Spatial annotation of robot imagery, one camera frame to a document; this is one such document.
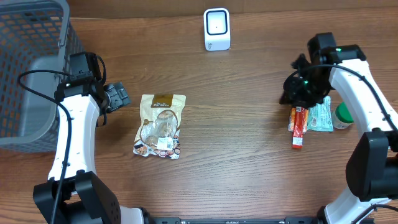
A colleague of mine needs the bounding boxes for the teal snack packet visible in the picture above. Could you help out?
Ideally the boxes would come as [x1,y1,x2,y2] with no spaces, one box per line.
[307,96,333,132]

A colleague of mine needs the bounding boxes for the red stick snack packet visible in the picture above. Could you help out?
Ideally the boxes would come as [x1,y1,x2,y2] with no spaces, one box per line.
[292,106,305,149]

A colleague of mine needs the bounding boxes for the orange juice carton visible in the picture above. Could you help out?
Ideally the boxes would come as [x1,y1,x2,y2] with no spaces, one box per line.
[288,108,308,134]

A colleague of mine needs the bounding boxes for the green lid jar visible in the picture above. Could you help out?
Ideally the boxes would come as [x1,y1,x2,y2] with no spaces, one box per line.
[331,102,354,129]

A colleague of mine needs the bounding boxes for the red white snack packet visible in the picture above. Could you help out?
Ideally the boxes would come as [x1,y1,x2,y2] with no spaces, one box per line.
[133,94,186,159]

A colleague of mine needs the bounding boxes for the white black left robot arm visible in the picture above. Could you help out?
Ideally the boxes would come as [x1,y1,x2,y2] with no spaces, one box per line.
[33,52,155,224]

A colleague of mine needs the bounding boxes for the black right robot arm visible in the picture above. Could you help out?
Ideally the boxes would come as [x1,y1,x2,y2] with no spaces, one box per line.
[279,32,397,223]

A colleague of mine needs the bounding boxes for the grey plastic mesh basket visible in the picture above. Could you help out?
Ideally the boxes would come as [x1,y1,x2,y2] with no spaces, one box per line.
[1,0,84,152]

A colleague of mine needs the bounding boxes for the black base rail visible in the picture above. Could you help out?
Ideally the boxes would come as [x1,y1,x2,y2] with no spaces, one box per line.
[154,217,323,224]

